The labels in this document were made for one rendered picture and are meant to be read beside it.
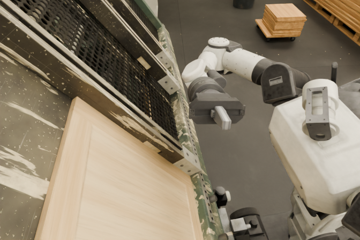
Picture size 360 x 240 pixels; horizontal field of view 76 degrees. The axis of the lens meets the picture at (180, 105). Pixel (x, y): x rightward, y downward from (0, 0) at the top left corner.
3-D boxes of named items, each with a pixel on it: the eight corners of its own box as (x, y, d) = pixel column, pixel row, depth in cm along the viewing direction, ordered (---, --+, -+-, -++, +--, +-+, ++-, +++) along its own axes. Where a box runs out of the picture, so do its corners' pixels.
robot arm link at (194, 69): (178, 78, 65) (187, 60, 76) (192, 103, 69) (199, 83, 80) (198, 70, 62) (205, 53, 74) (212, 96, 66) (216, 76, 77)
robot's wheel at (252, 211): (256, 215, 167) (257, 203, 153) (259, 222, 164) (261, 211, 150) (230, 221, 168) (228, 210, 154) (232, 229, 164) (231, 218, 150)
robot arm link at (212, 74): (182, 89, 60) (177, 77, 70) (201, 120, 64) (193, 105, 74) (221, 67, 59) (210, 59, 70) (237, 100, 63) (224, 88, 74)
